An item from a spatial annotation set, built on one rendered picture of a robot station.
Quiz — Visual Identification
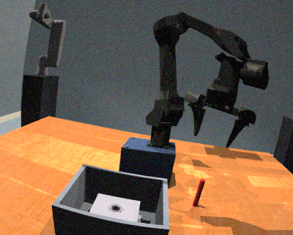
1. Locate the red peg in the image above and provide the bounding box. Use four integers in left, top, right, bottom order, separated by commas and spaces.
193, 179, 205, 207

